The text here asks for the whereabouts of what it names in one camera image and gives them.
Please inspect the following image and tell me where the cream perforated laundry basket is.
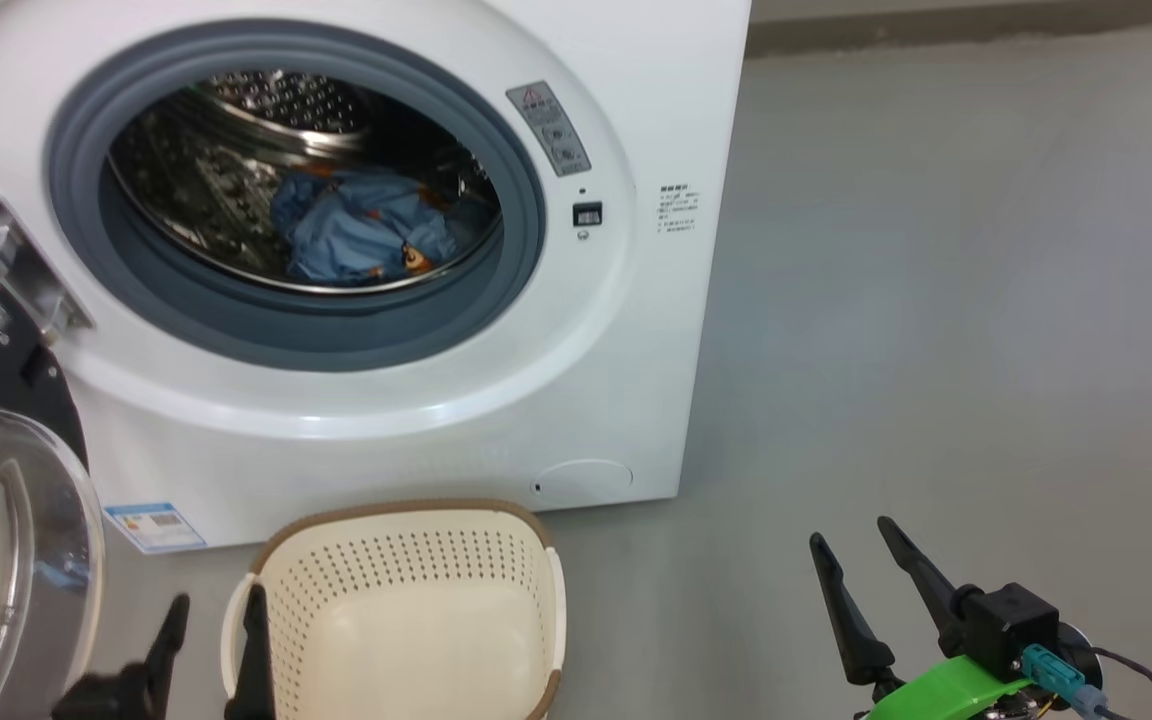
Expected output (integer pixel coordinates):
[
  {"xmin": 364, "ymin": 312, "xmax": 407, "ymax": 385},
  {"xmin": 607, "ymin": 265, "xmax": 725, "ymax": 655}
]
[{"xmin": 220, "ymin": 499, "xmax": 567, "ymax": 720}]

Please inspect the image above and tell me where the teal right camera connector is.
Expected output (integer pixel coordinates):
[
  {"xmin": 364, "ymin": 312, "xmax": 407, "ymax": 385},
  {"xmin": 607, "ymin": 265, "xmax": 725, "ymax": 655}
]
[{"xmin": 1021, "ymin": 645, "xmax": 1107, "ymax": 716}]

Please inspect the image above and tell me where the white front-load washing machine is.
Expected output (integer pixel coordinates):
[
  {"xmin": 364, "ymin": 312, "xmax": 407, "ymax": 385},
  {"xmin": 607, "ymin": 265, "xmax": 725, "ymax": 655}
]
[{"xmin": 0, "ymin": 0, "xmax": 752, "ymax": 553}]

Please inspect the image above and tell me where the blue energy label sticker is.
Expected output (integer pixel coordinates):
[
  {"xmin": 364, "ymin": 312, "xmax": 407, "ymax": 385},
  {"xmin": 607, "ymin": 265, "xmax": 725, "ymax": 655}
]
[{"xmin": 103, "ymin": 502, "xmax": 207, "ymax": 554}]

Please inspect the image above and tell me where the grey rubber door gasket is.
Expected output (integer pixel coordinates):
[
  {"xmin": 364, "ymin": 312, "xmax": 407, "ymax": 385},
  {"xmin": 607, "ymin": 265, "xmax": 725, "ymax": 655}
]
[{"xmin": 44, "ymin": 18, "xmax": 549, "ymax": 373}]

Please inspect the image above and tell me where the metal door hinge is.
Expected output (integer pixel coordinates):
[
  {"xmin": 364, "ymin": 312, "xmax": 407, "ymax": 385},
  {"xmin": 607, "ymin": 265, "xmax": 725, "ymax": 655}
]
[{"xmin": 0, "ymin": 195, "xmax": 95, "ymax": 346}]

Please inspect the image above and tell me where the round white filter cover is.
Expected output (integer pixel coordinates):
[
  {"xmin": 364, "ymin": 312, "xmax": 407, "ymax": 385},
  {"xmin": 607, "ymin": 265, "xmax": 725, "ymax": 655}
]
[{"xmin": 533, "ymin": 459, "xmax": 634, "ymax": 504}]

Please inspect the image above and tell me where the grey warning sticker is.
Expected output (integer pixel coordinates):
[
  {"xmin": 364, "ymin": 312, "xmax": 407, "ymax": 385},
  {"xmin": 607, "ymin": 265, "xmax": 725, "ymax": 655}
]
[{"xmin": 506, "ymin": 81, "xmax": 593, "ymax": 178}]

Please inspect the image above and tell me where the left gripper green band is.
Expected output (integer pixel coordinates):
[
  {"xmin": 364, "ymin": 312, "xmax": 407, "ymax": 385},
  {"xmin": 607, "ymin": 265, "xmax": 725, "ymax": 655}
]
[{"xmin": 51, "ymin": 584, "xmax": 278, "ymax": 720}]

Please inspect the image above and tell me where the blue printed garment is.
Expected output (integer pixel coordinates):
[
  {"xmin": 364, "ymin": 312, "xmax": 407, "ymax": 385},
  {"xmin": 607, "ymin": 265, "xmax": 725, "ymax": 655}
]
[{"xmin": 269, "ymin": 165, "xmax": 459, "ymax": 288}]

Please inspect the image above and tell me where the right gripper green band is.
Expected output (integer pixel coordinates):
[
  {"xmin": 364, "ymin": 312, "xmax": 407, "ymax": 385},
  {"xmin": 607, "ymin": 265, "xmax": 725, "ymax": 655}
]
[{"xmin": 809, "ymin": 516, "xmax": 1037, "ymax": 720}]

